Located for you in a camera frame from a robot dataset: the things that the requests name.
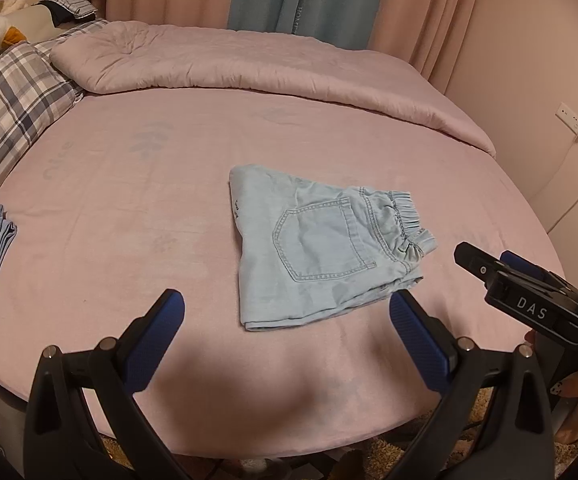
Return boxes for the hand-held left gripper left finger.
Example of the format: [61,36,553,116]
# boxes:
[23,288,192,480]

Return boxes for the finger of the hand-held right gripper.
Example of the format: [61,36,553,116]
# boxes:
[454,241,501,291]
[500,250,566,288]

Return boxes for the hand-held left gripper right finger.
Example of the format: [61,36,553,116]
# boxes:
[386,290,555,480]

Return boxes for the light blue denim pants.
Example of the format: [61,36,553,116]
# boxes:
[229,163,438,332]

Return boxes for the pink bed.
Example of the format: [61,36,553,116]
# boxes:
[0,22,567,461]

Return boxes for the plaid pillow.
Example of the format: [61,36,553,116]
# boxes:
[0,19,110,196]

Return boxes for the pink quilt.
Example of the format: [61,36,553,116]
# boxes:
[50,21,497,158]

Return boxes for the striped pillow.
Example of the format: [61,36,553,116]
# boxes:
[39,0,97,26]

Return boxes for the white cable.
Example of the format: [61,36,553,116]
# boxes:
[546,157,578,236]

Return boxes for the grey bed frame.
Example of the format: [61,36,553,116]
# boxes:
[0,360,32,463]

